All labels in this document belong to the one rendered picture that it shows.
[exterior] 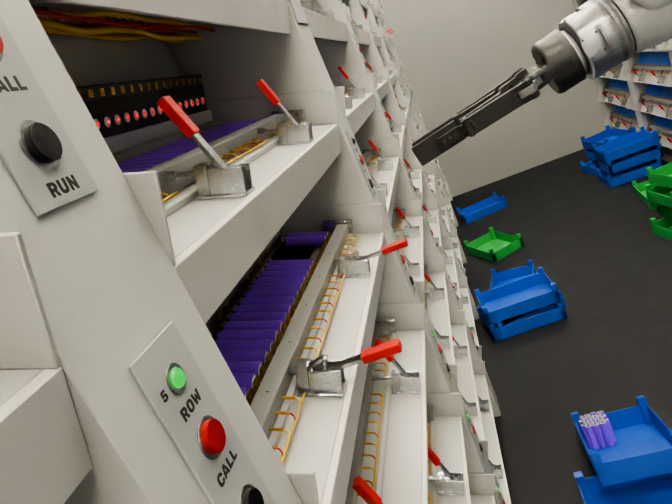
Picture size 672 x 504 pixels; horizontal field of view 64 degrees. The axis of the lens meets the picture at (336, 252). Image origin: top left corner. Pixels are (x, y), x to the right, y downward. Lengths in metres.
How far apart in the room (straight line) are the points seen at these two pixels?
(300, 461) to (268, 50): 0.63
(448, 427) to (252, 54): 0.71
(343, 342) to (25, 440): 0.40
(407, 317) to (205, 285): 0.66
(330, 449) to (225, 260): 0.17
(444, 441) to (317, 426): 0.57
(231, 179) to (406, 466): 0.41
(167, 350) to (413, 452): 0.48
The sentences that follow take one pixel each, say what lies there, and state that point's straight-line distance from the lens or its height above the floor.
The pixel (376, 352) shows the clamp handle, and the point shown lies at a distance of 0.46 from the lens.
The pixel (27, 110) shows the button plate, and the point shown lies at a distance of 0.25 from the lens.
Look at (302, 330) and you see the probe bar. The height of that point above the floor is 0.97.
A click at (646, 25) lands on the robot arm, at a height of 1.09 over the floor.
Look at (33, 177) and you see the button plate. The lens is 0.24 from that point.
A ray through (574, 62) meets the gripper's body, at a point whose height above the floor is 1.08.
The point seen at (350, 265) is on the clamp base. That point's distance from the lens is 0.71.
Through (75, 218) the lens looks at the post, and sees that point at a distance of 0.25.
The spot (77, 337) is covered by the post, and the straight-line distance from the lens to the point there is 0.23.
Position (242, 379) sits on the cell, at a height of 0.98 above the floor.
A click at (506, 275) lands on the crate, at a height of 0.03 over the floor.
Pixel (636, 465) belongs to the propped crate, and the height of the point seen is 0.13.
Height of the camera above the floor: 1.17
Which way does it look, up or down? 15 degrees down
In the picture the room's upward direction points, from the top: 24 degrees counter-clockwise
